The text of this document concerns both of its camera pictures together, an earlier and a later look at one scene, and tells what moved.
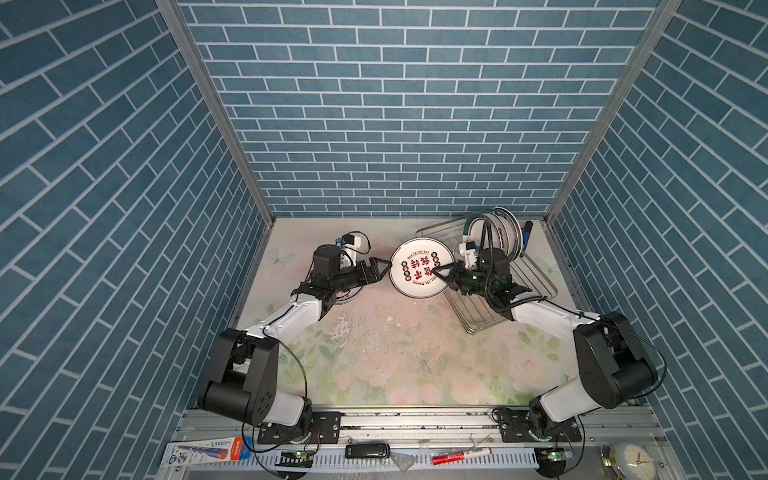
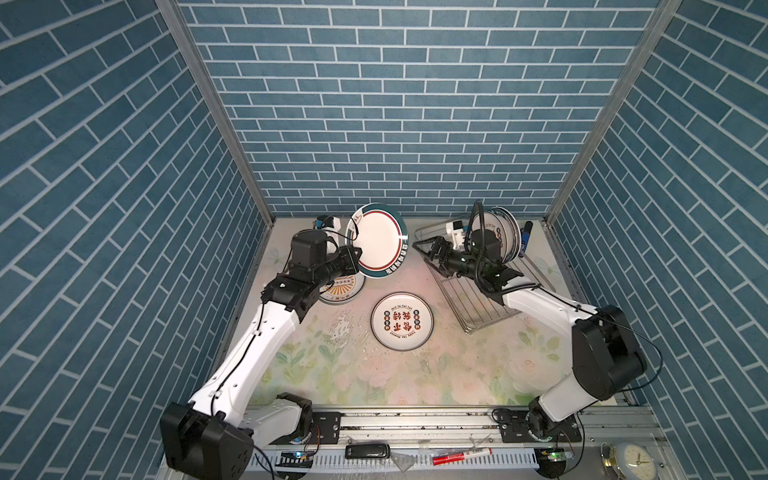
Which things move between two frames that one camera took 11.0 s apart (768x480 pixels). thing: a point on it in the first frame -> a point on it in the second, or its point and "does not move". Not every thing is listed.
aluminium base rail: x=428 y=443 does not move
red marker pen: x=460 y=456 does not move
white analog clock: x=637 y=461 does not move
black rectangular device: x=368 y=450 does not move
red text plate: x=411 y=267 -> x=402 y=321
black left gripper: x=365 y=271 -> x=349 y=261
